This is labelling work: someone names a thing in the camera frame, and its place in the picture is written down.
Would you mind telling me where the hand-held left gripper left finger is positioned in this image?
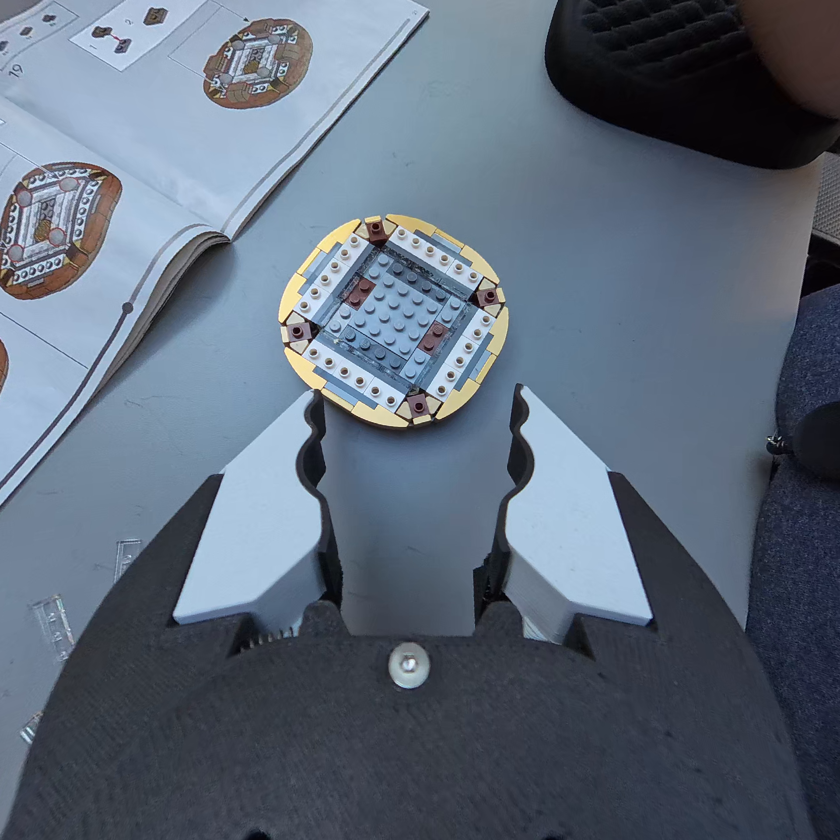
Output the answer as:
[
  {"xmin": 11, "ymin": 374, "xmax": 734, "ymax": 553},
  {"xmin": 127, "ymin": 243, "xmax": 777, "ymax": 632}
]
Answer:
[{"xmin": 172, "ymin": 389, "xmax": 345, "ymax": 637}]

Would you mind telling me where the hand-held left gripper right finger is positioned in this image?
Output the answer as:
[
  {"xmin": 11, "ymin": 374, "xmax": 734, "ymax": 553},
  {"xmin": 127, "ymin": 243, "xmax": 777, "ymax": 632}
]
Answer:
[{"xmin": 472, "ymin": 384, "xmax": 656, "ymax": 645}]

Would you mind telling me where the round gold lego base model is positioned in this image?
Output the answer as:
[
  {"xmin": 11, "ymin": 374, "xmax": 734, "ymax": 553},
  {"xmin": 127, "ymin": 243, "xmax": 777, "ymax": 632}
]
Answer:
[{"xmin": 277, "ymin": 213, "xmax": 511, "ymax": 431}]

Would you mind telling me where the person's right forearm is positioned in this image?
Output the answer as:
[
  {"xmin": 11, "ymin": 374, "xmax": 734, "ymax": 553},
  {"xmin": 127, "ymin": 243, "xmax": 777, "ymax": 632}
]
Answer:
[{"xmin": 740, "ymin": 0, "xmax": 840, "ymax": 120}]

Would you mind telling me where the lego instruction booklet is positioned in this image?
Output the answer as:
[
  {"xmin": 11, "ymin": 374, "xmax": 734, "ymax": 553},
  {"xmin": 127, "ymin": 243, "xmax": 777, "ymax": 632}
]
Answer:
[{"xmin": 0, "ymin": 0, "xmax": 431, "ymax": 506}]

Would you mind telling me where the black wrist rest pad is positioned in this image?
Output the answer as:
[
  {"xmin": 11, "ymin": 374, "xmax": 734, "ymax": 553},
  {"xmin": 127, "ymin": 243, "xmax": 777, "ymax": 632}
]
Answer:
[{"xmin": 545, "ymin": 0, "xmax": 840, "ymax": 170}]

